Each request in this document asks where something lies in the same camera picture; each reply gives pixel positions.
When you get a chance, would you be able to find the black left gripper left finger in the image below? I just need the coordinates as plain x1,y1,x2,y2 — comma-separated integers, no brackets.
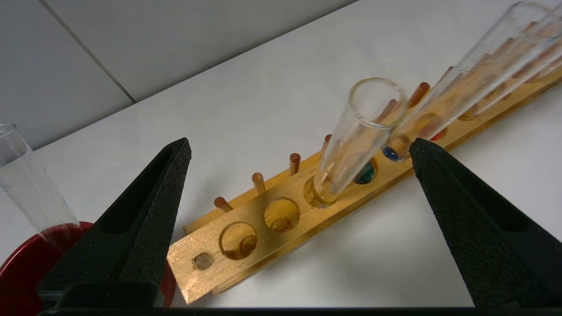
37,137,192,309

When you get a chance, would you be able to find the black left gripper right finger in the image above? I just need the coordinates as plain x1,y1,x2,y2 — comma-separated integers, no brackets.
409,137,562,308

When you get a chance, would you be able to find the blue pigment glass test tube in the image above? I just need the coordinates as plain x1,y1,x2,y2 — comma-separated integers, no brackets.
0,124,80,240
381,0,562,162

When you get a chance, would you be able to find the yellow pigment glass test tube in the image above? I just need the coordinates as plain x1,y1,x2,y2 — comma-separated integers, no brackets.
313,78,409,205

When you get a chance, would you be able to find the wooden test tube rack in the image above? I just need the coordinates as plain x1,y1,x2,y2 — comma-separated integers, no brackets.
167,66,562,305

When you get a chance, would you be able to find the dark red plastic cup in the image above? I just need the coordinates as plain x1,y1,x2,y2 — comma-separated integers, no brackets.
0,222,177,316

